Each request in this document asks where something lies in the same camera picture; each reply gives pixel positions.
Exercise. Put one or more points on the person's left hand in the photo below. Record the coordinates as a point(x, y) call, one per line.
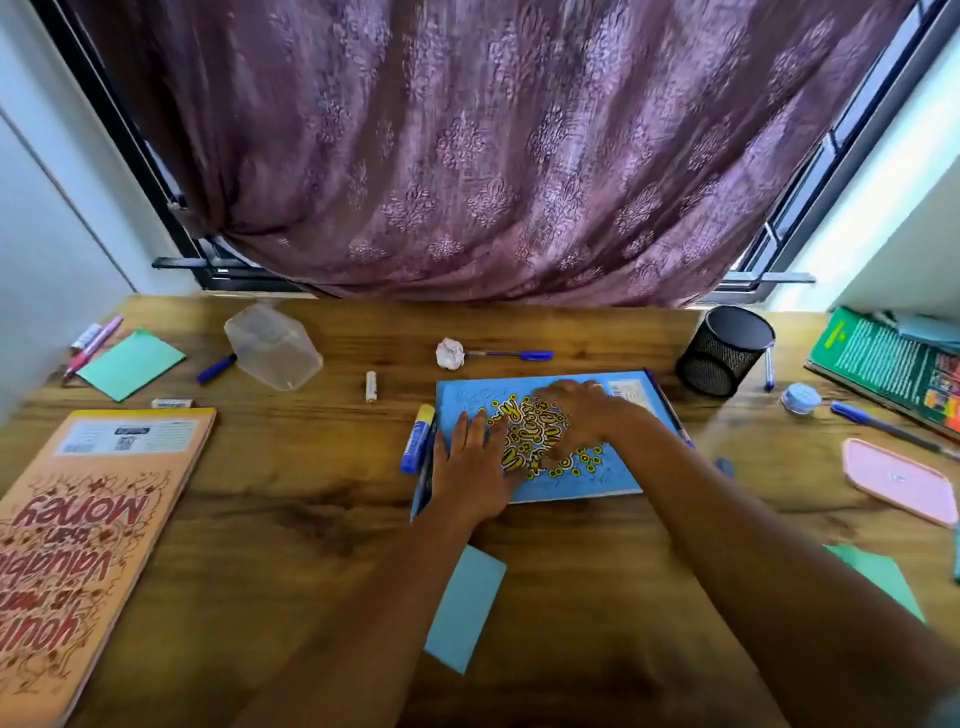
point(476, 469)

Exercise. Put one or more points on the person's right hand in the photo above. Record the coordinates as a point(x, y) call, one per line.
point(592, 416)

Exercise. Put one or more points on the blue glue stick yellow cap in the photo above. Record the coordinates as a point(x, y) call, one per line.
point(417, 442)

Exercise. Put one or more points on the blue cover notebook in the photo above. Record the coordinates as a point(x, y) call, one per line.
point(480, 397)

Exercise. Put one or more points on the thin blue pen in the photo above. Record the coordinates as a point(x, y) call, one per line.
point(673, 415)

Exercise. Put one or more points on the clear pen blue cap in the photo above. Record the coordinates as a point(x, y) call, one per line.
point(536, 355)

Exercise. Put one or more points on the white paper ball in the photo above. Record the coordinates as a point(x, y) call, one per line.
point(450, 354)

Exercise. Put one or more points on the small white stick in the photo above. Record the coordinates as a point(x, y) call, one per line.
point(370, 387)

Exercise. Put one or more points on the black mesh pen holder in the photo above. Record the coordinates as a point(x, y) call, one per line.
point(720, 360)

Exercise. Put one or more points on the clear plastic container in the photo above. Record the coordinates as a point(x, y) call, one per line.
point(274, 349)

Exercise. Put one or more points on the green and red book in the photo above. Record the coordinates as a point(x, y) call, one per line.
point(877, 360)

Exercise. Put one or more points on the white black marker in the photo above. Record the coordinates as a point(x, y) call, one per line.
point(883, 319)

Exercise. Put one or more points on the pink plastic lid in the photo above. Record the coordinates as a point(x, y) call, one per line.
point(900, 481)

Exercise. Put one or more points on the green sticky note pad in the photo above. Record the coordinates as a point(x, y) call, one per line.
point(885, 577)
point(130, 365)

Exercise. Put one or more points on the teal marker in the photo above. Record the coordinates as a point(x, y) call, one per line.
point(957, 555)

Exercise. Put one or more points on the pink highlighter pen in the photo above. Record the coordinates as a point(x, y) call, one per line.
point(94, 346)

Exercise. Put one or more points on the large notebook yellow spine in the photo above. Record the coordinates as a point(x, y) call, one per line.
point(82, 555)

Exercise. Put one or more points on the person's left forearm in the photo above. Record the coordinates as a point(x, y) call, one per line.
point(375, 637)

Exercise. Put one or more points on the person's right forearm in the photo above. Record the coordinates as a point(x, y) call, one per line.
point(750, 585)

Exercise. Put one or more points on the person's light sleeve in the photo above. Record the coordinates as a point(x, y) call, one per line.
point(946, 714)

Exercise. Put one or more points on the purple patterned curtain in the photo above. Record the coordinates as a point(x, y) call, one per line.
point(480, 150)

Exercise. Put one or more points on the black window frame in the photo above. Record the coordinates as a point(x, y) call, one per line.
point(225, 281)

